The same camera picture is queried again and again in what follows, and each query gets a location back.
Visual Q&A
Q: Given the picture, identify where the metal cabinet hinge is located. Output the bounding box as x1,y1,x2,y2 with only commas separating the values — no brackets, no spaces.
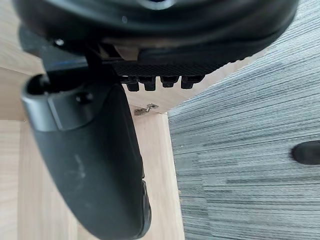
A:
134,102,159,117

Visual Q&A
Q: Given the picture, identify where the dark robot foot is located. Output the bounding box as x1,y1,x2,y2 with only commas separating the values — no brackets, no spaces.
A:
291,140,320,165

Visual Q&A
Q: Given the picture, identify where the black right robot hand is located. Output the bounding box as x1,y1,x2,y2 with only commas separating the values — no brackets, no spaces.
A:
11,0,300,240

